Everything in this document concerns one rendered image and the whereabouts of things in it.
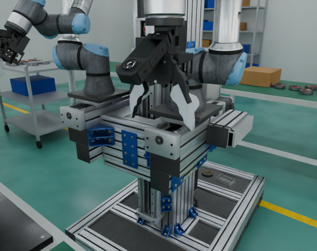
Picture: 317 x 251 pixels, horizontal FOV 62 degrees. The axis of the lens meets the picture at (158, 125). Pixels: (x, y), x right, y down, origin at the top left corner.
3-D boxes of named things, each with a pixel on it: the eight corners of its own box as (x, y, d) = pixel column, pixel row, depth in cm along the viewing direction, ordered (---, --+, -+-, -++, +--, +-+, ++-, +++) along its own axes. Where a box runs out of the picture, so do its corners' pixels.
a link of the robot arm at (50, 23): (66, 41, 108) (52, 24, 98) (41, 40, 110) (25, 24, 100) (69, 24, 110) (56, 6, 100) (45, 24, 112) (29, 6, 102)
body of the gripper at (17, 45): (17, 66, 93) (33, 38, 96) (-7, 52, 87) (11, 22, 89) (7, 64, 98) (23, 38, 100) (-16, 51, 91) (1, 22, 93)
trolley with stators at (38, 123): (45, 120, 406) (34, 52, 371) (85, 135, 347) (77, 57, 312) (4, 131, 362) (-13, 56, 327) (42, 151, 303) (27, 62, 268)
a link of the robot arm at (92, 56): (105, 73, 122) (103, 43, 117) (78, 73, 124) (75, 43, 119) (113, 70, 133) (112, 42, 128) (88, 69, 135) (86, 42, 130)
